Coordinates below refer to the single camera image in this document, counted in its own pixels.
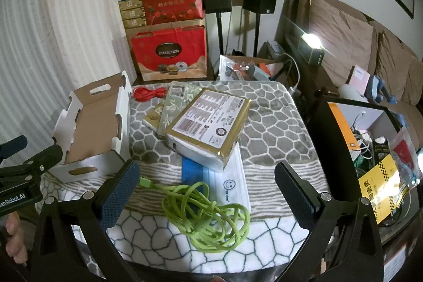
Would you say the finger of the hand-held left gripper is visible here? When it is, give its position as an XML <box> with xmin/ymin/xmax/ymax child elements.
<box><xmin>0</xmin><ymin>135</ymin><xmax>28</xmax><ymax>160</ymax></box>
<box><xmin>0</xmin><ymin>145</ymin><xmax>64</xmax><ymax>178</ymax></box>

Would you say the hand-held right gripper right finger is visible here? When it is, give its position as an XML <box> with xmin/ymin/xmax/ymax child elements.
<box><xmin>274</xmin><ymin>160</ymin><xmax>386</xmax><ymax>282</ymax></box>

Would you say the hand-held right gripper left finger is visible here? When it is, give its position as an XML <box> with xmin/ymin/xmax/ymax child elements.
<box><xmin>28</xmin><ymin>160</ymin><xmax>141</xmax><ymax>282</ymax></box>

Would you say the green cable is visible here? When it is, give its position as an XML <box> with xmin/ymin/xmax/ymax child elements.
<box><xmin>139</xmin><ymin>177</ymin><xmax>251</xmax><ymax>253</ymax></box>

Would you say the white cardboard box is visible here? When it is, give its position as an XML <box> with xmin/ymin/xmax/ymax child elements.
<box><xmin>46</xmin><ymin>71</ymin><xmax>133</xmax><ymax>184</ymax></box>

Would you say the white blue face mask pack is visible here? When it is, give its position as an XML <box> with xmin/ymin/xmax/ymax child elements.
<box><xmin>181</xmin><ymin>145</ymin><xmax>252</xmax><ymax>214</ymax></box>

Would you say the silver bamboo phone case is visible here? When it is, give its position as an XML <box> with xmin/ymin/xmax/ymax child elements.
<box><xmin>158</xmin><ymin>81</ymin><xmax>203</xmax><ymax>139</ymax></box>

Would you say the red cable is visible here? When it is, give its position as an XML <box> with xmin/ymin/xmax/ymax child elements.
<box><xmin>132</xmin><ymin>86</ymin><xmax>168</xmax><ymax>103</ymax></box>

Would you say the gold box with label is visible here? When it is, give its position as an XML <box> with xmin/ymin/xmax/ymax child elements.
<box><xmin>164</xmin><ymin>87</ymin><xmax>252</xmax><ymax>172</ymax></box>

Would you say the person's left hand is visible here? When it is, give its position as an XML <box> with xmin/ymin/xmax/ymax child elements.
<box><xmin>4</xmin><ymin>212</ymin><xmax>31</xmax><ymax>267</ymax></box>

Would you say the open black storage box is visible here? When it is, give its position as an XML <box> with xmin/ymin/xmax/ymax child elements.
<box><xmin>310</xmin><ymin>96</ymin><xmax>423</xmax><ymax>272</ymax></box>

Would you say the grey white patterned blanket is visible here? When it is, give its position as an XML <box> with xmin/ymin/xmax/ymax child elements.
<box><xmin>42</xmin><ymin>79</ymin><xmax>332</xmax><ymax>273</ymax></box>

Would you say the orange box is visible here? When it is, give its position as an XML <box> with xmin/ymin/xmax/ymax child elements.
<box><xmin>328</xmin><ymin>103</ymin><xmax>361</xmax><ymax>151</ymax></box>

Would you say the yellow black packet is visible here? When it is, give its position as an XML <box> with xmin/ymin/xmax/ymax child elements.
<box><xmin>358</xmin><ymin>155</ymin><xmax>411</xmax><ymax>225</ymax></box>

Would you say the white curtain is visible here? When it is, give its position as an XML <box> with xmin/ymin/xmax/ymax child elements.
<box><xmin>0</xmin><ymin>0</ymin><xmax>133</xmax><ymax>154</ymax></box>

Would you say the red packet in clear bag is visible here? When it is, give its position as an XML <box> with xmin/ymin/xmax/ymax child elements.
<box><xmin>388</xmin><ymin>129</ymin><xmax>422</xmax><ymax>184</ymax></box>

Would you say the small pink box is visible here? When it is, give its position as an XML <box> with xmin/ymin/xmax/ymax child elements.
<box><xmin>346</xmin><ymin>64</ymin><xmax>371</xmax><ymax>95</ymax></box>

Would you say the cardboard box of odds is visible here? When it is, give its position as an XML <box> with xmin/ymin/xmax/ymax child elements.
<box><xmin>219</xmin><ymin>54</ymin><xmax>285</xmax><ymax>82</ymax></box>

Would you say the blue toy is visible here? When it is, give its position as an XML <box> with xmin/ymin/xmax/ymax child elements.
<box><xmin>366</xmin><ymin>75</ymin><xmax>399</xmax><ymax>105</ymax></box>

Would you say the black device with light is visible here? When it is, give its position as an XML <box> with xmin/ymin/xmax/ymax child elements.
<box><xmin>298</xmin><ymin>32</ymin><xmax>325</xmax><ymax>65</ymax></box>

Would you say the red gift bag oval logo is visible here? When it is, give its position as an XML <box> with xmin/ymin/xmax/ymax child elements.
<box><xmin>130</xmin><ymin>27</ymin><xmax>208</xmax><ymax>82</ymax></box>

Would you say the brown sofa cushion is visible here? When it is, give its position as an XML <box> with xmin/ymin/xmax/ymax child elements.
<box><xmin>376</xmin><ymin>30</ymin><xmax>415</xmax><ymax>98</ymax></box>
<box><xmin>308</xmin><ymin>0</ymin><xmax>379</xmax><ymax>72</ymax></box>

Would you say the black speaker stand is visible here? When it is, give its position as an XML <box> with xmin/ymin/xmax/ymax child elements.
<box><xmin>254</xmin><ymin>14</ymin><xmax>262</xmax><ymax>57</ymax></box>
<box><xmin>216</xmin><ymin>13</ymin><xmax>224</xmax><ymax>80</ymax></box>

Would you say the red floral gift bag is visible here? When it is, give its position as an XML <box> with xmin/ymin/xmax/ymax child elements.
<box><xmin>139</xmin><ymin>0</ymin><xmax>206</xmax><ymax>27</ymax></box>

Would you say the white cable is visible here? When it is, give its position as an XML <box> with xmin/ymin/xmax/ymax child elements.
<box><xmin>283</xmin><ymin>53</ymin><xmax>302</xmax><ymax>91</ymax></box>

